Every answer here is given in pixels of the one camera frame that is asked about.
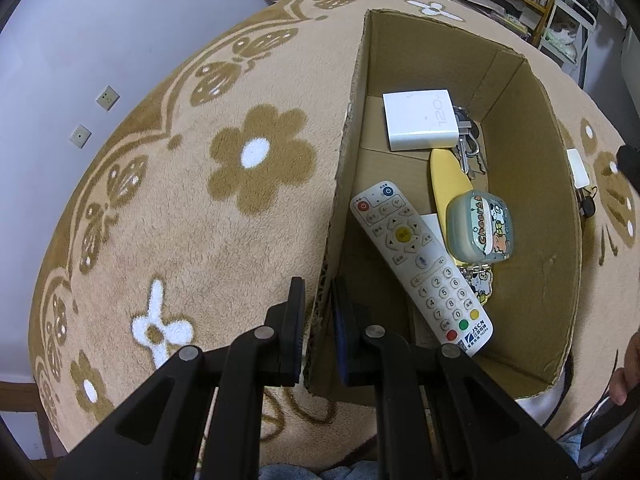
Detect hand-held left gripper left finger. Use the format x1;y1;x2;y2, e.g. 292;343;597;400
54;276;307;480

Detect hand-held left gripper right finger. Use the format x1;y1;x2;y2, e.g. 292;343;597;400
331;275;583;480

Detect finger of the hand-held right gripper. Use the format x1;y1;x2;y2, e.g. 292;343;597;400
616;144;640;187

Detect white remote control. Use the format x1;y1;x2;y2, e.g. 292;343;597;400
349;180;495;359

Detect grey remote control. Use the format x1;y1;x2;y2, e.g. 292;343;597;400
409;212;446;346

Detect cartoon keychain charm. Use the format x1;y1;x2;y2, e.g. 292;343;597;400
459;262;497;306

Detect pale green cartoon earbuds case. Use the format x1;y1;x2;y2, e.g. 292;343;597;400
446;190;518;267

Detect bunch of metal keys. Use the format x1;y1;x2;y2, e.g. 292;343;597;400
452;105;489;177

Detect brown cardboard box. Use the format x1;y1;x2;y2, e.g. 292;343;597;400
302;9;586;402

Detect yellow oval plastic piece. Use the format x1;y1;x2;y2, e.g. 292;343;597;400
429;147;475;267

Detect white power adapter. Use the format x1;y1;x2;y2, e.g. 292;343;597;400
382;89;460;152

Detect person's right hand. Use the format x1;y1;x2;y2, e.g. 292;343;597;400
609;332;640;406

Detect small white box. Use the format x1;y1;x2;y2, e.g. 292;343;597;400
566;148;592;187

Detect black car key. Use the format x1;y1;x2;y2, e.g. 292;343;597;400
577;186;600;220

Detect white metal rack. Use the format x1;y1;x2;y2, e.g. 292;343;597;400
537;0;598;75

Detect person's blue trousers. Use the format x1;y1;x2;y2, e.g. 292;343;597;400
257;462;378;480

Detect brown floral blanket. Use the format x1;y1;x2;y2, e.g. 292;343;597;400
27;0;640;466

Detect wooden shelf rack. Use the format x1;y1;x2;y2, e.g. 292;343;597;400
390;0;563;50

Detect white sheet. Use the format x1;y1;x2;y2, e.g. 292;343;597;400
515;375;568;428

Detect wooden furniture frame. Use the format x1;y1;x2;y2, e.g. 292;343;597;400
0;381;51;460

